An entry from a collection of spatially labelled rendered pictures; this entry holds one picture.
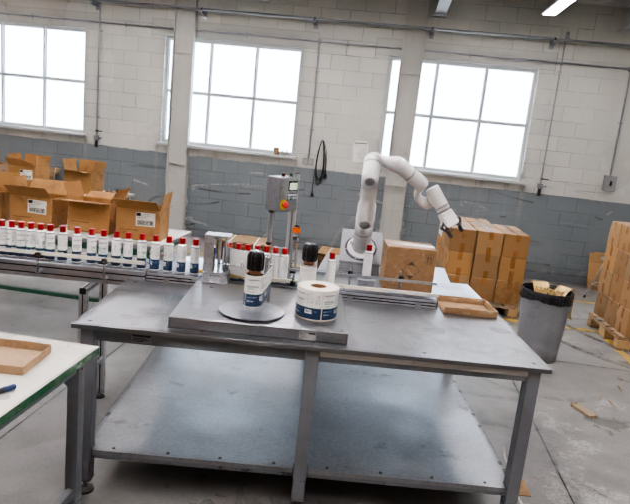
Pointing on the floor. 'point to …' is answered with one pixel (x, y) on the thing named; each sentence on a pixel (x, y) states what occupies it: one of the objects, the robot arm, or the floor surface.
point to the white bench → (32, 390)
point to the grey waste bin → (542, 327)
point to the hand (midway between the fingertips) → (456, 233)
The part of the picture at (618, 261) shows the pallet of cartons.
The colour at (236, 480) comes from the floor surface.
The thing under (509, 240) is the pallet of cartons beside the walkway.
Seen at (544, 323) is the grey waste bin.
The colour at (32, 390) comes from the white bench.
